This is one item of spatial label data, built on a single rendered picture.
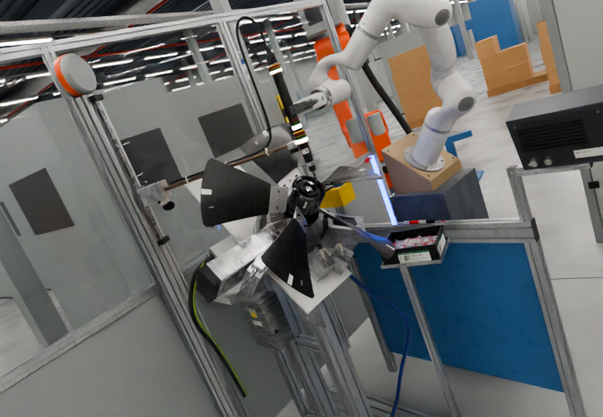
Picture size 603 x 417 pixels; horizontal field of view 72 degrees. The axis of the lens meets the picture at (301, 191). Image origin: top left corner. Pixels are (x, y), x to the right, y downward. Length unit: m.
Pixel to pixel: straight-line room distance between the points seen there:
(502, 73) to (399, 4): 9.08
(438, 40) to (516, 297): 1.00
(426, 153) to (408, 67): 7.62
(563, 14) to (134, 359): 2.77
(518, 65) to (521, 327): 8.96
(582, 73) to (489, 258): 1.48
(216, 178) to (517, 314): 1.24
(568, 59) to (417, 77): 6.72
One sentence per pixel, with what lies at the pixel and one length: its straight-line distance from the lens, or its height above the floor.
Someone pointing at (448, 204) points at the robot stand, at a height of 0.87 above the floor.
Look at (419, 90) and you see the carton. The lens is 9.52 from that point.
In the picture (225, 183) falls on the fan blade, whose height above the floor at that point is 1.34.
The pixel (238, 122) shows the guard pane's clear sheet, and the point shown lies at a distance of 2.23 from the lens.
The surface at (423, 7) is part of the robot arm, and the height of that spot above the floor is 1.64.
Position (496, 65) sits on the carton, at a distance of 10.57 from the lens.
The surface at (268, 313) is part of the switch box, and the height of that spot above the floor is 0.78.
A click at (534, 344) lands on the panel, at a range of 1.94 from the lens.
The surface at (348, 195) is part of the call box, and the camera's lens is 1.97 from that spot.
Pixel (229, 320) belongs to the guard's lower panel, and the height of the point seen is 0.65.
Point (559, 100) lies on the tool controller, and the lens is 1.45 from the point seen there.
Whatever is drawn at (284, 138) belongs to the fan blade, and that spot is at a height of 1.39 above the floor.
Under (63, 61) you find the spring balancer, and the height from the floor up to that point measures 1.93.
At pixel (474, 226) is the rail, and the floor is 0.85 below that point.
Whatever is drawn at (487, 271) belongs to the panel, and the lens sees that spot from 1.80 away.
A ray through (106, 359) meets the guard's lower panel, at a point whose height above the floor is 0.84.
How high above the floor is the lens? 1.52
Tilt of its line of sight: 12 degrees down
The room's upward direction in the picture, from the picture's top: 21 degrees counter-clockwise
